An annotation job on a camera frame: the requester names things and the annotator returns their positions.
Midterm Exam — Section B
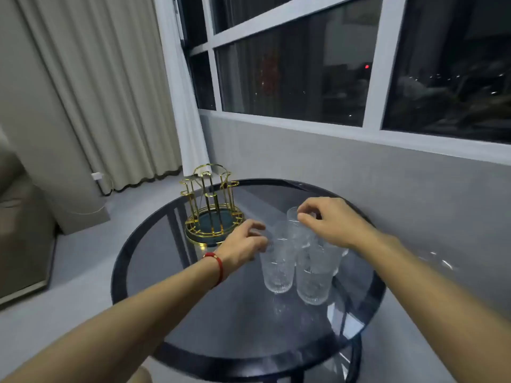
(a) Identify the dark glass round table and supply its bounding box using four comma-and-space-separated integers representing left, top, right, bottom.
111, 178, 387, 383

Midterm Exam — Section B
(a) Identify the white charging cable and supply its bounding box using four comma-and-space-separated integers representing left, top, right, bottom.
65, 173, 114, 216

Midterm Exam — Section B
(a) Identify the clear plastic wrap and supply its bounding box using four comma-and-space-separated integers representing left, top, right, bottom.
415, 249, 458, 272

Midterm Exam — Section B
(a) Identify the person's right forearm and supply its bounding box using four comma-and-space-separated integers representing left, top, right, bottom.
359, 229, 511, 383

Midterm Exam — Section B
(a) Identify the white framed window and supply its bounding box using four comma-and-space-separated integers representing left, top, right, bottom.
175, 0, 511, 166

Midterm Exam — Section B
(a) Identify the person's left forearm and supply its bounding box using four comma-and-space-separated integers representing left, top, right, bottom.
0, 257, 218, 383

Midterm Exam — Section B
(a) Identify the beige pleated curtain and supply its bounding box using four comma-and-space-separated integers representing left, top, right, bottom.
14, 0, 184, 194

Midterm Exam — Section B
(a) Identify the gold wire cup rack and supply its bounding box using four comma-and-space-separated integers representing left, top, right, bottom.
179, 164, 245, 247

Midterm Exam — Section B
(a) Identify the person's right hand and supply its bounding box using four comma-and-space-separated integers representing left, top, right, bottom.
297, 196, 380, 256

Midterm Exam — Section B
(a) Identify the red string bracelet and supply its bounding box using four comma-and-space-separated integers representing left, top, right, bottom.
202, 252, 225, 288

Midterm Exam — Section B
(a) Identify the person's left hand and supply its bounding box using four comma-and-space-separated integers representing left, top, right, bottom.
213, 220, 269, 276

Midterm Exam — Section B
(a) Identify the clear textured glass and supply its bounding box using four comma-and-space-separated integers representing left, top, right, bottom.
271, 220, 293, 252
259, 241, 297, 295
315, 239, 349, 277
286, 206, 319, 250
295, 245, 334, 306

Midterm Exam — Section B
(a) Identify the white sheer curtain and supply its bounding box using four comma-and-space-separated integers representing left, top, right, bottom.
153, 0, 210, 176

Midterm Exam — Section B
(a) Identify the brown sofa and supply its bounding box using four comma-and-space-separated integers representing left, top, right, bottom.
0, 127, 56, 306

